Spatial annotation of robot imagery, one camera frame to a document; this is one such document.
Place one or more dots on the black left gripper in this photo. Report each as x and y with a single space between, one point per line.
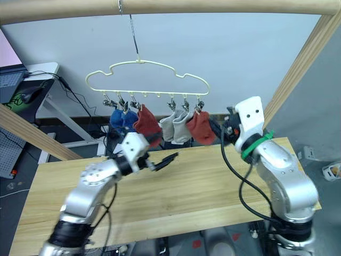
147 163

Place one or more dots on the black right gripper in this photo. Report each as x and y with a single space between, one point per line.
231 128

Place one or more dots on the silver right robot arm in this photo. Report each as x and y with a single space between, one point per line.
285 181

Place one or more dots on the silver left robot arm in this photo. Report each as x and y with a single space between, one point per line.
88 186

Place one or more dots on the metal hanger clip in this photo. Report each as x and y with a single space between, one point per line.
134 104
122 103
185 106
108 102
198 107
171 105

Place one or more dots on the metal hanger hook rod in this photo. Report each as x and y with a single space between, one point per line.
134 37

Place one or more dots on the red sock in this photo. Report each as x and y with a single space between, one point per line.
200 128
147 123

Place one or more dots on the grey sock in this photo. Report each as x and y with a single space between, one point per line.
181 128
167 128

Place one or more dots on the green zip tie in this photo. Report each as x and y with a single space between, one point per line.
257 145

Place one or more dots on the blue sock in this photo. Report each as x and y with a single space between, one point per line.
129 119
116 120

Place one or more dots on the white power socket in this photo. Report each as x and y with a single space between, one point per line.
310 153

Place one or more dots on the white desk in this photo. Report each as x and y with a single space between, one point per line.
61 117

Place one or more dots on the black mouse pad green logo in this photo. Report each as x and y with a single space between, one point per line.
40 88

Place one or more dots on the black computer mouse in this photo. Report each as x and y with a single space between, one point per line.
30 95

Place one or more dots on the small metal hook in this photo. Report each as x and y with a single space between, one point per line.
120 7

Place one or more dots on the grey perforated metal panel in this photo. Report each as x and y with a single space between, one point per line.
9 152

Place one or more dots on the dark laptop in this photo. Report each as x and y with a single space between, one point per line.
9 82

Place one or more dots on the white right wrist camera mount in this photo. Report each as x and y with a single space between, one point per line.
250 117

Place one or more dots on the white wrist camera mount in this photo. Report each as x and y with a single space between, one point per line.
250 117
134 146

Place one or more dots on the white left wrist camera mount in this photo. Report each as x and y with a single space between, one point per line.
134 146

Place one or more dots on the cream clip hanger frame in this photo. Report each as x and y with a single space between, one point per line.
149 92

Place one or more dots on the wooden frame slanted post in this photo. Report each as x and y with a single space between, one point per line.
32 133
298 66

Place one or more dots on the wooden frame top beam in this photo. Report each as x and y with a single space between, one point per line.
213 6

